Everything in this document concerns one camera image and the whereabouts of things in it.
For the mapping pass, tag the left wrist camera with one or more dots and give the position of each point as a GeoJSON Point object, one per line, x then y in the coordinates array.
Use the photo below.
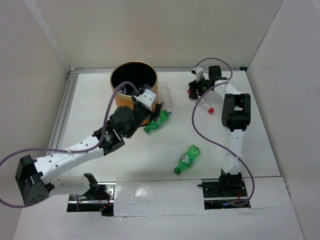
{"type": "Point", "coordinates": [147, 98]}

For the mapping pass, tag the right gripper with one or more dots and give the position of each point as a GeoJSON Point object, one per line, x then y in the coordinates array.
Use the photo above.
{"type": "Point", "coordinates": [194, 85]}

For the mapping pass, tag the green bottle front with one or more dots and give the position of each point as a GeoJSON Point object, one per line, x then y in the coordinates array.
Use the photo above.
{"type": "Point", "coordinates": [187, 159]}

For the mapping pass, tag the clear bottle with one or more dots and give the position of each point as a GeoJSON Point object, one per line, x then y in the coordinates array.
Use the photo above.
{"type": "Point", "coordinates": [164, 95]}
{"type": "Point", "coordinates": [128, 90]}

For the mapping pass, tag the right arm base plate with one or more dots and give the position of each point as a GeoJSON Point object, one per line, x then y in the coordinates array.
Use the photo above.
{"type": "Point", "coordinates": [219, 195]}

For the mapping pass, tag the clear bottle beside bin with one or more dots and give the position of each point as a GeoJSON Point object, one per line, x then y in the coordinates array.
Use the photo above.
{"type": "Point", "coordinates": [164, 95]}

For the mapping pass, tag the silver tape sheet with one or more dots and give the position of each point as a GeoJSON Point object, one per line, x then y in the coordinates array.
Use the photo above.
{"type": "Point", "coordinates": [158, 198]}

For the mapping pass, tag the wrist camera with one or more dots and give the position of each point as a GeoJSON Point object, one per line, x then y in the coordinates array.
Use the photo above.
{"type": "Point", "coordinates": [197, 71]}
{"type": "Point", "coordinates": [147, 98]}

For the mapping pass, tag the green bottle near bin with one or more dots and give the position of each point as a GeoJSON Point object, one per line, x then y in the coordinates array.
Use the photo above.
{"type": "Point", "coordinates": [161, 119]}

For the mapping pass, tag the orange cylindrical bin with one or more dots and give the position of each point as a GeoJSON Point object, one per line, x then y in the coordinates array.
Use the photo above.
{"type": "Point", "coordinates": [136, 74]}

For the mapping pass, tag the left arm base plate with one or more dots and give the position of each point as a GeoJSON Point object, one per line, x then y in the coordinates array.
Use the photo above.
{"type": "Point", "coordinates": [102, 202]}

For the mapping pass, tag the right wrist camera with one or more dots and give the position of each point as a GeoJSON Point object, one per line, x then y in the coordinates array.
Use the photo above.
{"type": "Point", "coordinates": [197, 71]}

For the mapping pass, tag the red label water bottle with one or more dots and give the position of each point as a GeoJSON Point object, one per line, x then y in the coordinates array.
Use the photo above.
{"type": "Point", "coordinates": [203, 104]}

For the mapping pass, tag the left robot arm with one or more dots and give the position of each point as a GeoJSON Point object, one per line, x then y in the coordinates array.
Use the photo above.
{"type": "Point", "coordinates": [40, 178]}

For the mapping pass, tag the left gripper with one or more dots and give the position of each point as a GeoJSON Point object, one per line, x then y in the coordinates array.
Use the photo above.
{"type": "Point", "coordinates": [155, 116]}

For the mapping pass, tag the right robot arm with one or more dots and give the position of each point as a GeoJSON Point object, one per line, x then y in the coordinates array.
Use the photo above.
{"type": "Point", "coordinates": [235, 117]}

